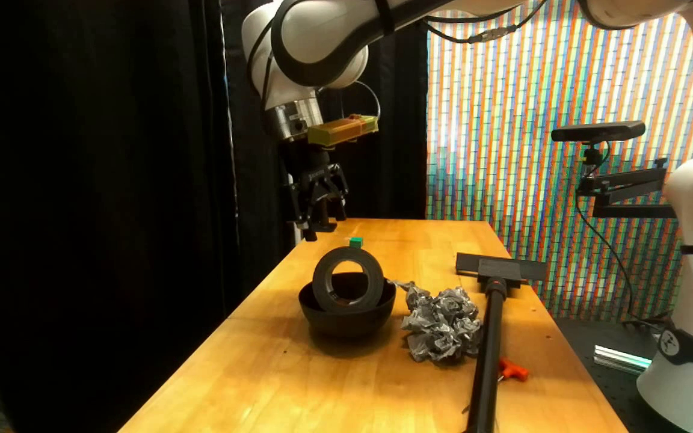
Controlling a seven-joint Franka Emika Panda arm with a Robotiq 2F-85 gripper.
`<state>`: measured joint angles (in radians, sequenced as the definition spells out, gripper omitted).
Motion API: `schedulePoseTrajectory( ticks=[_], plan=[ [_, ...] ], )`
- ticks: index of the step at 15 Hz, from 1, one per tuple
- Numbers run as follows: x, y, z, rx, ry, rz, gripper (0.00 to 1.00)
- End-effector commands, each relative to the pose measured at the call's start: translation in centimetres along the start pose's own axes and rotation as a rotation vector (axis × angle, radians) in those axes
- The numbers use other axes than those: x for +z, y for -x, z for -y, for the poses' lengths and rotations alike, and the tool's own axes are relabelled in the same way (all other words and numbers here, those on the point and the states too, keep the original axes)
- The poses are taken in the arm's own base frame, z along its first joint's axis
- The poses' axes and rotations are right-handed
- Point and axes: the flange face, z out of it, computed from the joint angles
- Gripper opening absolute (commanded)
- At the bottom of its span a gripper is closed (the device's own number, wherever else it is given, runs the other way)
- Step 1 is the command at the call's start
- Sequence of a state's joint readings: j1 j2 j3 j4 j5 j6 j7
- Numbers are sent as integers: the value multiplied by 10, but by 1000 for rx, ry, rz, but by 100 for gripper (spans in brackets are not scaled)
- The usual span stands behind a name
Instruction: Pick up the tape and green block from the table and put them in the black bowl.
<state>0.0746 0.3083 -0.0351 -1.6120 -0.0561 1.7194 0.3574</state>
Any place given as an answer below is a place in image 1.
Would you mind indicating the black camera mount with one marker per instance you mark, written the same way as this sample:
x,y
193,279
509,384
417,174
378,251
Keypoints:
x,y
626,184

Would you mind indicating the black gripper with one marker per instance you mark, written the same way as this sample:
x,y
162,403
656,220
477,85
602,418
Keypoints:
x,y
312,166

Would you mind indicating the small green block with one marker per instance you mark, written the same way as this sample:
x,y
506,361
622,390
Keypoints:
x,y
354,238

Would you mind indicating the striped iridescent backdrop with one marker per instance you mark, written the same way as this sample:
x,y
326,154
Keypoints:
x,y
506,144

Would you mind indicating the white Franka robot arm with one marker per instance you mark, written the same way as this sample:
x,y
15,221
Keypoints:
x,y
324,40

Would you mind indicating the yellow green taped wrist camera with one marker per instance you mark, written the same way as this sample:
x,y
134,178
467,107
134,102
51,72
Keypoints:
x,y
345,131

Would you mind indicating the small orange tool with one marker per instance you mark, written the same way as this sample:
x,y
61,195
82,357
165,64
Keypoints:
x,y
515,370

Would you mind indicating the crumpled silver foil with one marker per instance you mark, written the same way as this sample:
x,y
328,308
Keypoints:
x,y
443,325

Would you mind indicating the grey gaffer tape roll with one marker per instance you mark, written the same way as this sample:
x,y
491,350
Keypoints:
x,y
324,279

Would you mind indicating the black stereo camera bar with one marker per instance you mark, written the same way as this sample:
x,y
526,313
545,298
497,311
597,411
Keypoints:
x,y
601,131

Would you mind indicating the black bowl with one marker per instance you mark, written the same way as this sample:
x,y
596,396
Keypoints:
x,y
347,325

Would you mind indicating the white floor strip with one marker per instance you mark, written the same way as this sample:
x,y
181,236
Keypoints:
x,y
619,357

